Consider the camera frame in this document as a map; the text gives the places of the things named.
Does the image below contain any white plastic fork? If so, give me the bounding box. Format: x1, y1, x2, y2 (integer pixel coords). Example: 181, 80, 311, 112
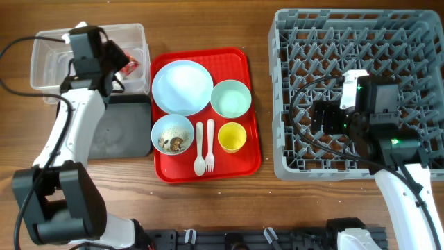
205, 119, 215, 172

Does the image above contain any white plastic spoon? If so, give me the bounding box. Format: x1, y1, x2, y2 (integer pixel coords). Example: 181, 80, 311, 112
194, 122, 206, 176

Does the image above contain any white tissue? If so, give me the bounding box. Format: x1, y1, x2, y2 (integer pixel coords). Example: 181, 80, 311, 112
115, 69, 131, 81

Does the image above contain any yellow plastic cup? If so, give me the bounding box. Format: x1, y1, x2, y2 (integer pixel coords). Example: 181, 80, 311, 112
218, 122, 247, 153

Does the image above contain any grey dishwasher rack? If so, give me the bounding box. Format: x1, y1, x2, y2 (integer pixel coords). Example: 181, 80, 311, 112
268, 9, 443, 181

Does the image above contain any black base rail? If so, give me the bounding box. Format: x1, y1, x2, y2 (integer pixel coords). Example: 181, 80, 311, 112
138, 227, 386, 250

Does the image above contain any mint green bowl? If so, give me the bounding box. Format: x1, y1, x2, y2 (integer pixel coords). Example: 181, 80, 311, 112
210, 79, 252, 119

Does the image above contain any black cable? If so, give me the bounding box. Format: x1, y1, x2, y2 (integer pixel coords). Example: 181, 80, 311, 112
0, 35, 76, 250
289, 75, 441, 250

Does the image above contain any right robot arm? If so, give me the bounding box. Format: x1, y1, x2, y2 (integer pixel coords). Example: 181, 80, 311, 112
311, 75, 443, 249

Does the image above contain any light blue plate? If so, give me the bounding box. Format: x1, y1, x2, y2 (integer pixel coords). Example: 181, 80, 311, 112
151, 60, 214, 116

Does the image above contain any clear plastic bin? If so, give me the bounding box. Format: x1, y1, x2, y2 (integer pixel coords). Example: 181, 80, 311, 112
30, 24, 151, 94

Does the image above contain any food scraps and rice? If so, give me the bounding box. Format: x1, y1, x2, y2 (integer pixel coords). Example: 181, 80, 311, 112
158, 126, 191, 155

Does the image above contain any right black cable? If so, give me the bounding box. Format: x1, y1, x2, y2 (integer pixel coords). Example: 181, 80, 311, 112
289, 75, 441, 250

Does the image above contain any red snack wrapper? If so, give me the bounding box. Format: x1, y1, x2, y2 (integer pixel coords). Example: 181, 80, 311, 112
121, 52, 139, 76

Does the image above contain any light blue small bowl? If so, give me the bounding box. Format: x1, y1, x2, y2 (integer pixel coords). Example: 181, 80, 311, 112
151, 114, 194, 156

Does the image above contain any left black cable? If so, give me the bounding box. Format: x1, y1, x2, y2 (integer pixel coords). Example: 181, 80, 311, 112
0, 35, 76, 250

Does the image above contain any black tray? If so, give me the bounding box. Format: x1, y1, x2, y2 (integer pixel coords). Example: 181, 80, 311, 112
54, 89, 151, 165

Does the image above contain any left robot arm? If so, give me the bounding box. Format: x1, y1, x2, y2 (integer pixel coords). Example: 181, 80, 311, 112
12, 26, 150, 249

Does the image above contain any red serving tray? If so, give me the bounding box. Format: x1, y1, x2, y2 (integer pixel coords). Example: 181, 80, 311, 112
151, 47, 262, 184

